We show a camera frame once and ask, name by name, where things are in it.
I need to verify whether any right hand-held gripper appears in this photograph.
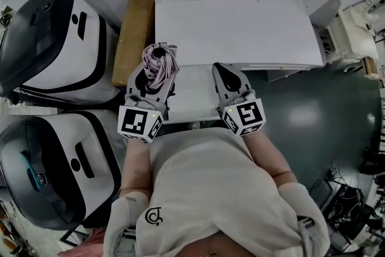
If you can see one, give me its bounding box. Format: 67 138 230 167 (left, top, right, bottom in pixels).
212 62 267 138

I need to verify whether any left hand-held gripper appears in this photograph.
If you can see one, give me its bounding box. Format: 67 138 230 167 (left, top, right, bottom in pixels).
117 65 176 144

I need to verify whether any pink umbrella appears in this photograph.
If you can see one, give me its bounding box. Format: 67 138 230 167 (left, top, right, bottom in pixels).
141 42 180 93

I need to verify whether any white drawer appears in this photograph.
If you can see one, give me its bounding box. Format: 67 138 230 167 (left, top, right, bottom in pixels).
166 64 223 125

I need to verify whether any person's right forearm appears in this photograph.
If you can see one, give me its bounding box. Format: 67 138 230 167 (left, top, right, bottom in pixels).
240 128 299 190

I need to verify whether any person's left forearm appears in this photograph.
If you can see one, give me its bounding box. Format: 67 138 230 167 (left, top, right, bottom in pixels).
119 137 155 200

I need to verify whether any brown cardboard box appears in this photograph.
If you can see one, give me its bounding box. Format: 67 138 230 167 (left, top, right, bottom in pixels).
111 0 156 88

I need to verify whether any white desk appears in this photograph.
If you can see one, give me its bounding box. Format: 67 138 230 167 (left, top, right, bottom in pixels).
152 0 328 72

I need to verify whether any white and black robot machine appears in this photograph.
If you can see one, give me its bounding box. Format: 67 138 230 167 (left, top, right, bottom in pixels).
0 0 123 105
0 109 123 232

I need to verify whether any person's white sweater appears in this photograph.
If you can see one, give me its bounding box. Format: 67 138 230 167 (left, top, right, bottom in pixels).
102 125 331 257

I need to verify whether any white ornate chair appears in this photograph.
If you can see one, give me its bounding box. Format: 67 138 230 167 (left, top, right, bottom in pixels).
318 0 380 73

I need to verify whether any tangle of black cables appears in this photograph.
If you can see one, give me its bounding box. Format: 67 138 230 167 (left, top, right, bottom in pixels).
309 144 385 253

